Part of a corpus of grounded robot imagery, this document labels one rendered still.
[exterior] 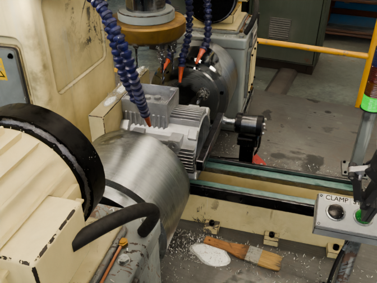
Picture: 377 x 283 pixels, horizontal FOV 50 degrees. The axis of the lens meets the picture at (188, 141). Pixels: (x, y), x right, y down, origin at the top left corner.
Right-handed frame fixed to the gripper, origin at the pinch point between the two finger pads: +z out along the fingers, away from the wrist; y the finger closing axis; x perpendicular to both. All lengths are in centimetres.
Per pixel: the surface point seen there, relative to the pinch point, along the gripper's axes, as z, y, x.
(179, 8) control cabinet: 212, 141, -278
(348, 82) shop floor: 245, -33, -231
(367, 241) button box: 7.7, -1.4, 3.5
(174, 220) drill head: 2.1, 34.7, 8.8
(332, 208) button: 3.9, 5.8, -0.3
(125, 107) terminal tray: 8, 56, -19
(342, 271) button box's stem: 19.5, 0.6, 7.0
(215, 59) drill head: 21, 40, -49
